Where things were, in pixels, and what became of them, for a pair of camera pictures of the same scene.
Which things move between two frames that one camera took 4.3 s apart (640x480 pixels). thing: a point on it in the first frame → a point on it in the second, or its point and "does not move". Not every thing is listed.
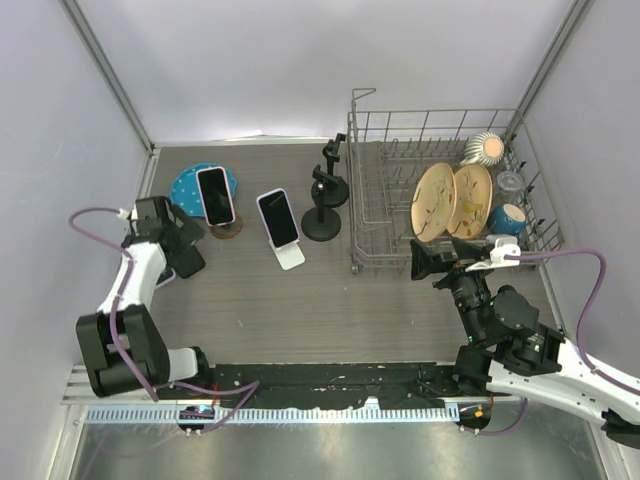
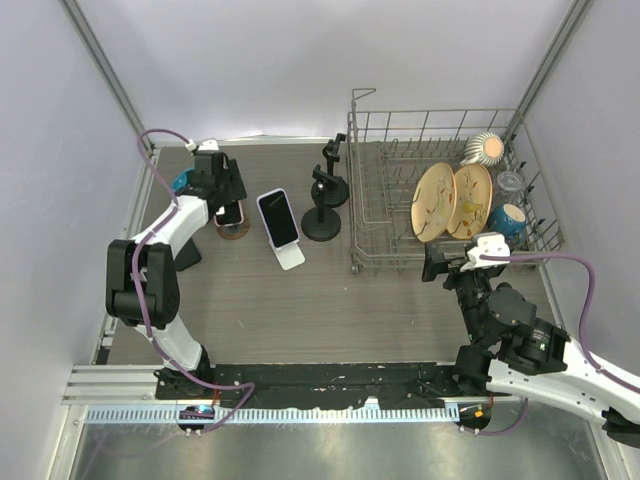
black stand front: [321, 223] does not move
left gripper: [188, 232] → [235, 188]
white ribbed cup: [484, 148] does not move
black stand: [334, 194] does not move
